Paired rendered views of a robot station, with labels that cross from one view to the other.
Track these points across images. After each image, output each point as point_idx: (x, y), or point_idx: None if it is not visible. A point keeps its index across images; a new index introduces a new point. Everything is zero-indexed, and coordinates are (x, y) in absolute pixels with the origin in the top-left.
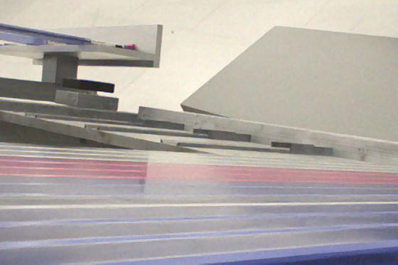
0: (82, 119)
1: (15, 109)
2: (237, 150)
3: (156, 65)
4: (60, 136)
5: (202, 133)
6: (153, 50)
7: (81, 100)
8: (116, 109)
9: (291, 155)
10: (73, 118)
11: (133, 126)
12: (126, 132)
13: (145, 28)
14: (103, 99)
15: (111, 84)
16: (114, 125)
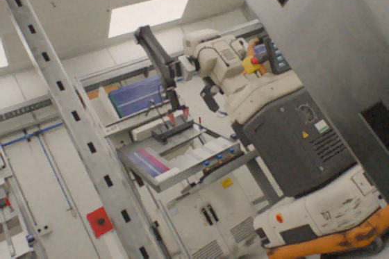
0: (219, 142)
1: (223, 137)
2: (192, 155)
3: None
4: None
5: (213, 151)
6: None
7: (229, 138)
8: (234, 141)
9: (194, 159)
10: (218, 141)
11: (221, 146)
12: (201, 148)
13: None
14: (232, 139)
15: (233, 137)
16: (216, 145)
